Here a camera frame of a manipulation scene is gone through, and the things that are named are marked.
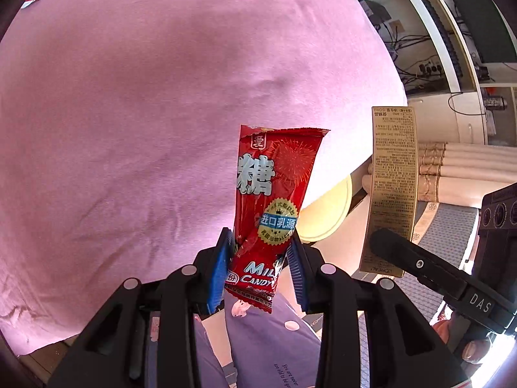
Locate white computer desk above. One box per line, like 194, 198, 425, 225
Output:
358, 0, 516, 146

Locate yellow round trash bin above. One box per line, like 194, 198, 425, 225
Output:
296, 175, 353, 243

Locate person's right hand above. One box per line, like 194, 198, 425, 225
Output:
433, 315, 491, 365

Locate purple patterned pyjama leg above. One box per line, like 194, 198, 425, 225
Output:
194, 282, 324, 388

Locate pink bedspread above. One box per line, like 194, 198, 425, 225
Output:
1, 0, 406, 355

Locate grey quilted window seat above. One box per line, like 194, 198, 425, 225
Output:
350, 201, 482, 344

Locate gold cosmetics box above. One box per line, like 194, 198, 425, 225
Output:
359, 107, 419, 278

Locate red milk candy wrapper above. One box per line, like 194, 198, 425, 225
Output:
225, 125, 328, 313

